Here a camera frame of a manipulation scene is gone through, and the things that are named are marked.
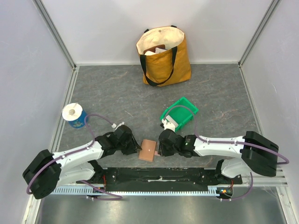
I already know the pink leather card holder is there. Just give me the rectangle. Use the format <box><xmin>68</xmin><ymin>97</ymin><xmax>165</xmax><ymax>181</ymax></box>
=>
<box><xmin>138</xmin><ymin>139</ymin><xmax>158</xmax><ymax>162</ymax></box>

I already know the green plastic bin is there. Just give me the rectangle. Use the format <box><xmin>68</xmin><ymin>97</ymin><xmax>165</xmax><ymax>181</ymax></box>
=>
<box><xmin>160</xmin><ymin>97</ymin><xmax>199</xmax><ymax>131</ymax></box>

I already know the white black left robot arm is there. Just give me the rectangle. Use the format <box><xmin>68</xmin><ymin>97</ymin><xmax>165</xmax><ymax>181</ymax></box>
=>
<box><xmin>22</xmin><ymin>125</ymin><xmax>141</xmax><ymax>199</ymax></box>

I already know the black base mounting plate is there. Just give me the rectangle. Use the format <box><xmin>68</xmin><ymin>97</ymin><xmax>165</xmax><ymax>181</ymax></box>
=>
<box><xmin>87</xmin><ymin>168</ymin><xmax>242</xmax><ymax>192</ymax></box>

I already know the blue white tissue roll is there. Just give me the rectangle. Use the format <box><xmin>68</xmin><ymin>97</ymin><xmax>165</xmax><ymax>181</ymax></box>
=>
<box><xmin>62</xmin><ymin>103</ymin><xmax>87</xmax><ymax>128</ymax></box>

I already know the mustard yellow tote bag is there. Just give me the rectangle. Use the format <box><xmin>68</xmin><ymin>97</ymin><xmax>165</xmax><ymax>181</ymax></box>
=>
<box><xmin>136</xmin><ymin>26</ymin><xmax>192</xmax><ymax>87</ymax></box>

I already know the white paper in bag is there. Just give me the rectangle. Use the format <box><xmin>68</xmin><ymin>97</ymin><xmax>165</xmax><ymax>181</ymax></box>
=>
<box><xmin>144</xmin><ymin>48</ymin><xmax>167</xmax><ymax>56</ymax></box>

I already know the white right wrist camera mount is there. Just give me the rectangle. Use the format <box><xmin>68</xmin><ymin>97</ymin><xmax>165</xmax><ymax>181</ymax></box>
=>
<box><xmin>161</xmin><ymin>119</ymin><xmax>178</xmax><ymax>132</ymax></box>

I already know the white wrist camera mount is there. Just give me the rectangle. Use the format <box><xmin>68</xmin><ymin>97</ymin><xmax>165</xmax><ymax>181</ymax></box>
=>
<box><xmin>111</xmin><ymin>122</ymin><xmax>125</xmax><ymax>130</ymax></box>
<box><xmin>161</xmin><ymin>119</ymin><xmax>178</xmax><ymax>132</ymax></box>

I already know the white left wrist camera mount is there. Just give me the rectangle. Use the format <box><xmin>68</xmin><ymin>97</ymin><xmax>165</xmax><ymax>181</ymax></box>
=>
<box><xmin>111</xmin><ymin>122</ymin><xmax>125</xmax><ymax>130</ymax></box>

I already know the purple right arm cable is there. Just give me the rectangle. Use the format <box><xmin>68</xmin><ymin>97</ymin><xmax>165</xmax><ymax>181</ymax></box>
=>
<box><xmin>164</xmin><ymin>105</ymin><xmax>290</xmax><ymax>165</ymax></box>

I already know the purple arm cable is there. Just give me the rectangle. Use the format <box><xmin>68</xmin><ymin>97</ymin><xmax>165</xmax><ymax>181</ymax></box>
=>
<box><xmin>26</xmin><ymin>113</ymin><xmax>117</xmax><ymax>195</ymax></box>
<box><xmin>164</xmin><ymin>105</ymin><xmax>290</xmax><ymax>165</ymax></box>

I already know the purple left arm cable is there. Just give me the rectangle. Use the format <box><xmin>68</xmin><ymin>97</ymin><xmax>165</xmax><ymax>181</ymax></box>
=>
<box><xmin>26</xmin><ymin>113</ymin><xmax>117</xmax><ymax>195</ymax></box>

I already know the grey slotted cable duct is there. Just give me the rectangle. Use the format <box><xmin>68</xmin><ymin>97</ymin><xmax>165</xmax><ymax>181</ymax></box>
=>
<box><xmin>51</xmin><ymin>185</ymin><xmax>220</xmax><ymax>196</ymax></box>

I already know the left aluminium frame post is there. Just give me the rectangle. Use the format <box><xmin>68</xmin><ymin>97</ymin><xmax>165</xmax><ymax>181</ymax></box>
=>
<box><xmin>33</xmin><ymin>0</ymin><xmax>77</xmax><ymax>70</ymax></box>

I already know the aluminium frame post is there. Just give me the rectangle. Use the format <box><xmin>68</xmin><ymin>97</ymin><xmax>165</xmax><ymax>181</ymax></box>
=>
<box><xmin>238</xmin><ymin>0</ymin><xmax>281</xmax><ymax>68</ymax></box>
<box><xmin>33</xmin><ymin>0</ymin><xmax>77</xmax><ymax>70</ymax></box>

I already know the right aluminium frame post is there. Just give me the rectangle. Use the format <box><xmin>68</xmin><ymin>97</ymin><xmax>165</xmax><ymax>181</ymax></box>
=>
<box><xmin>238</xmin><ymin>0</ymin><xmax>281</xmax><ymax>68</ymax></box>

